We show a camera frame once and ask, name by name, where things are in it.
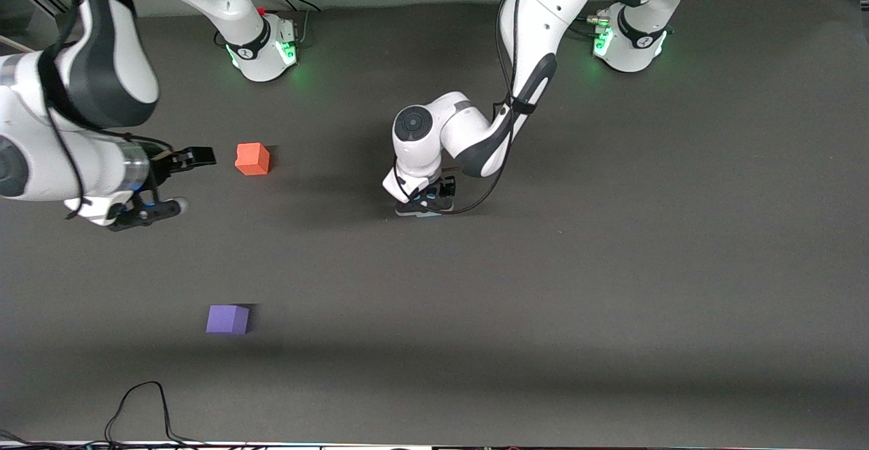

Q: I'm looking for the orange block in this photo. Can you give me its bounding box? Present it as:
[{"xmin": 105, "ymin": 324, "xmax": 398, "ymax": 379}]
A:
[{"xmin": 235, "ymin": 143, "xmax": 271, "ymax": 176}]

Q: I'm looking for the purple block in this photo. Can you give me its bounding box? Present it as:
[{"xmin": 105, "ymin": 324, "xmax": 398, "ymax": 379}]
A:
[{"xmin": 206, "ymin": 305, "xmax": 250, "ymax": 335}]

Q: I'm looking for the black right arm wrist cable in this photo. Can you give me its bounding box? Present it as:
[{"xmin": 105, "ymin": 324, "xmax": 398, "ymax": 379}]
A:
[{"xmin": 37, "ymin": 0, "xmax": 179, "ymax": 221}]

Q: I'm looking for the black arm wrist cable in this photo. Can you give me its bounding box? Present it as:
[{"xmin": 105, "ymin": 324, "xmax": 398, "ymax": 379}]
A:
[
  {"xmin": 445, "ymin": 0, "xmax": 538, "ymax": 217},
  {"xmin": 37, "ymin": 0, "xmax": 179, "ymax": 221}
]

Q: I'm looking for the black left arm wrist cable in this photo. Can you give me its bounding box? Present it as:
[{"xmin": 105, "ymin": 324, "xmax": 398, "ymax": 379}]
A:
[{"xmin": 445, "ymin": 0, "xmax": 538, "ymax": 217}]

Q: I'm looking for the thin black looped cable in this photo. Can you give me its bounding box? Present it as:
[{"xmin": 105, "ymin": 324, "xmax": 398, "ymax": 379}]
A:
[{"xmin": 104, "ymin": 381, "xmax": 208, "ymax": 448}]

